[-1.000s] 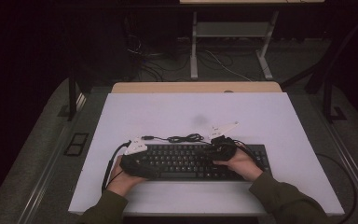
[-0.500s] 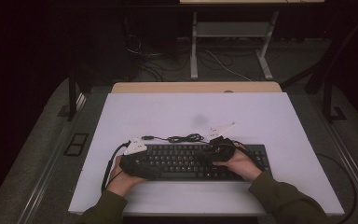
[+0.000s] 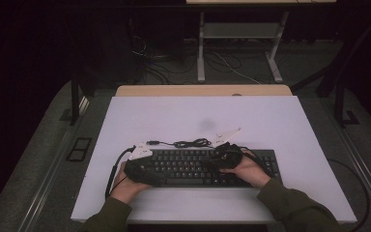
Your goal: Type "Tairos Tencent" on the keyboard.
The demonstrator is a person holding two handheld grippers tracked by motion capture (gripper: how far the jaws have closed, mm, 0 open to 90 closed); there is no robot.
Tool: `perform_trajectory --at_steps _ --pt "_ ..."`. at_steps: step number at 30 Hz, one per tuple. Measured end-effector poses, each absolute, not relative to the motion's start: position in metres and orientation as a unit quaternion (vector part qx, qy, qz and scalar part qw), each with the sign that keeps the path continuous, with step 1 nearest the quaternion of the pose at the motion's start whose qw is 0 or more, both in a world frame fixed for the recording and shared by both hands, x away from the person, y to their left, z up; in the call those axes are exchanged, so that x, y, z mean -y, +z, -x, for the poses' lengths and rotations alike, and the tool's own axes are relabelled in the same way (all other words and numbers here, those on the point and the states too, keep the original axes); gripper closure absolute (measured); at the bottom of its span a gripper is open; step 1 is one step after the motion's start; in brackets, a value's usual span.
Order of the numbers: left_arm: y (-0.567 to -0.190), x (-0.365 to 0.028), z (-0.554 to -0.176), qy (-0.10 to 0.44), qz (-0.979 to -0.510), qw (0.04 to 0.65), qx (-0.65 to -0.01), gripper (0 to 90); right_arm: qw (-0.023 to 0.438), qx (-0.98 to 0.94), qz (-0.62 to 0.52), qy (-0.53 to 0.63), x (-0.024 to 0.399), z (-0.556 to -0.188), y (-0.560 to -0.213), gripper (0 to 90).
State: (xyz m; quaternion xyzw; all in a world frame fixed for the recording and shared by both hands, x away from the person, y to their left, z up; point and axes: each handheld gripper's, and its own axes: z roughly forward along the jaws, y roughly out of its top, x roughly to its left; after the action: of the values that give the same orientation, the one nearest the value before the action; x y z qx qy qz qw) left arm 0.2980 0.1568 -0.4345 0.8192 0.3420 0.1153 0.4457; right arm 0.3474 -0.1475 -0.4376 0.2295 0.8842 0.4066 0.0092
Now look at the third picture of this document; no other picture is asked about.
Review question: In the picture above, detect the white board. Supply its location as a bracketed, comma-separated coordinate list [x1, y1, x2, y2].
[71, 95, 357, 224]

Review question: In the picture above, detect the black metal stand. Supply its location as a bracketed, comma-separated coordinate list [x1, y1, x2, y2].
[291, 13, 371, 129]
[70, 76, 82, 127]

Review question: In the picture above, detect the long black cable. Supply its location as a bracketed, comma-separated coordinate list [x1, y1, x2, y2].
[327, 158, 371, 232]

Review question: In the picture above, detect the metal table frame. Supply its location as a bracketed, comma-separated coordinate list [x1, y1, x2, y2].
[185, 0, 337, 84]

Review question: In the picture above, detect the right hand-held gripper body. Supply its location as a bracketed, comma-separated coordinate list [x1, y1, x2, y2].
[212, 128, 244, 170]

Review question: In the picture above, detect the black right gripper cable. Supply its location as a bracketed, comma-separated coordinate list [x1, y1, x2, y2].
[240, 146, 275, 178]

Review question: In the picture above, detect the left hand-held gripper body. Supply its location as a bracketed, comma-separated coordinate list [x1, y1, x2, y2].
[124, 142, 155, 186]

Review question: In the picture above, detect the black keyboard cable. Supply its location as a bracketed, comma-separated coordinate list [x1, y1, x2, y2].
[146, 138, 221, 151]

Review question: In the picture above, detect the bundle of black floor cables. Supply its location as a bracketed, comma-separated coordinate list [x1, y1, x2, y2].
[131, 35, 197, 85]

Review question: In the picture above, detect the black floor socket frame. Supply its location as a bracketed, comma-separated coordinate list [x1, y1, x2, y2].
[66, 137, 94, 162]

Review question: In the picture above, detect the white floor cable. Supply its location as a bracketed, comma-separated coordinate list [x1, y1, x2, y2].
[212, 51, 262, 85]

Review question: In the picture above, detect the black computer keyboard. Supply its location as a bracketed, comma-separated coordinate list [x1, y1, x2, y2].
[141, 148, 283, 189]

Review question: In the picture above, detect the metal floor rail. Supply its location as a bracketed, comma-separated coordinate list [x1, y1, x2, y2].
[322, 96, 371, 223]
[17, 96, 91, 232]

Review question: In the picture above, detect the person's right hand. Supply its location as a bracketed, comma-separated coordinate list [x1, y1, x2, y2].
[220, 157, 272, 189]

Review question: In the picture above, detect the person's left hand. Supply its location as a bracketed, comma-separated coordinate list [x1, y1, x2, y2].
[109, 160, 153, 205]

